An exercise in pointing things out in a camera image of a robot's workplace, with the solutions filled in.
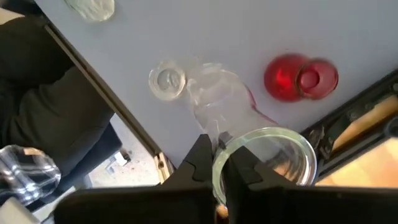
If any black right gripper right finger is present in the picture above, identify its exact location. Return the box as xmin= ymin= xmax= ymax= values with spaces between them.
xmin=217 ymin=131 xmax=298 ymax=190

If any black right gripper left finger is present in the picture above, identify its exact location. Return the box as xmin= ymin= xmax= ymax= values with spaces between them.
xmin=160 ymin=133 xmax=216 ymax=189

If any clear wide-rim glass vase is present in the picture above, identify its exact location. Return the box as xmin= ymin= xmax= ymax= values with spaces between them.
xmin=148 ymin=60 xmax=318 ymax=208

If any red ribbed glass vase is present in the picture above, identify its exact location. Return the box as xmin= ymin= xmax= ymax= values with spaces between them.
xmin=263 ymin=52 xmax=340 ymax=103

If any clear wavy glass vase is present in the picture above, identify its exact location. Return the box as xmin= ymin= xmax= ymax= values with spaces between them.
xmin=63 ymin=0 xmax=116 ymax=22

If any person's forearm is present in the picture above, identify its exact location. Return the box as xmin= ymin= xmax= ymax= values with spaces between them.
xmin=0 ymin=144 xmax=62 ymax=207

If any person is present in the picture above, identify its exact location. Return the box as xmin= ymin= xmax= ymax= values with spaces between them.
xmin=0 ymin=14 xmax=123 ymax=203

